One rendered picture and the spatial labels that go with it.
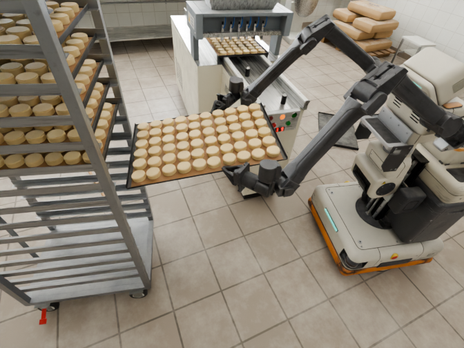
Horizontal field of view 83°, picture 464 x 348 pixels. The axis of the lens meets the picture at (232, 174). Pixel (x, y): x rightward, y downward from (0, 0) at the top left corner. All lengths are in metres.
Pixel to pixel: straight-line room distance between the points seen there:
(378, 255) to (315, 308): 0.49
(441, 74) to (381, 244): 1.03
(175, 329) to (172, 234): 0.61
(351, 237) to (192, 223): 1.09
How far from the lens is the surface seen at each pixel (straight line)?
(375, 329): 1.96
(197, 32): 2.03
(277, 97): 1.77
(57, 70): 0.74
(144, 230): 1.84
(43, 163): 1.05
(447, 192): 1.66
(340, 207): 1.95
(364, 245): 1.84
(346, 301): 1.95
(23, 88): 0.83
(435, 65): 1.33
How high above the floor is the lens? 1.66
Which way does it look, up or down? 45 degrees down
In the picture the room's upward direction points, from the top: 5 degrees clockwise
